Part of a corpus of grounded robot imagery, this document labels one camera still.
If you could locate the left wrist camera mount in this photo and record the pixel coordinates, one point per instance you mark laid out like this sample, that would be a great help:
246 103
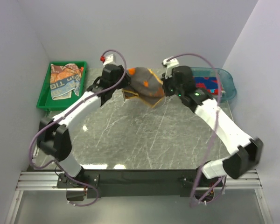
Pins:
109 59

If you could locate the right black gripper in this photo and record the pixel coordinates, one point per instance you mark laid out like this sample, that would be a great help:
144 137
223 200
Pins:
165 81

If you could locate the red blue patterned cloth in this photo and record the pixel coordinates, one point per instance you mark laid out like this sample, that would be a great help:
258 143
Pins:
208 83

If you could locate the green plastic bin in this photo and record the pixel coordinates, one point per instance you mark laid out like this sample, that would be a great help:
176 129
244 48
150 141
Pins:
45 101

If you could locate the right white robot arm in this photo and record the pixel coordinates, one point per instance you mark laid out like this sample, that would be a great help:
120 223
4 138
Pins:
244 151

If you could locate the aluminium mounting rail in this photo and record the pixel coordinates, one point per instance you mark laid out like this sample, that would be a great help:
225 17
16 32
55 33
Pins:
165 138

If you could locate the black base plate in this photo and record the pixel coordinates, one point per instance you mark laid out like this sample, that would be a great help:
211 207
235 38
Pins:
125 182

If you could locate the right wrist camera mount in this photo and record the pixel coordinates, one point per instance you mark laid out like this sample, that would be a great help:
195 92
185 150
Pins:
169 64

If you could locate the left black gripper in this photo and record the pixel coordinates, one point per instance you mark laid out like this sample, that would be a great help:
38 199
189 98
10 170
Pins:
126 81

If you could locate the blue translucent plastic tub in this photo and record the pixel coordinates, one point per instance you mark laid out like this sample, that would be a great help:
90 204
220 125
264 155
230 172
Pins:
225 79

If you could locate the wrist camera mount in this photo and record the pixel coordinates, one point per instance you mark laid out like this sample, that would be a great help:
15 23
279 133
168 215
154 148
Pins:
109 59
169 64

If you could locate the orange yellow cloth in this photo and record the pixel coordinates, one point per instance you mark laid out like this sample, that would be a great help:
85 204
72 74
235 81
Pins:
144 85

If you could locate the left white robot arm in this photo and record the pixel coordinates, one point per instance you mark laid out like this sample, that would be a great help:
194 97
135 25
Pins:
55 137

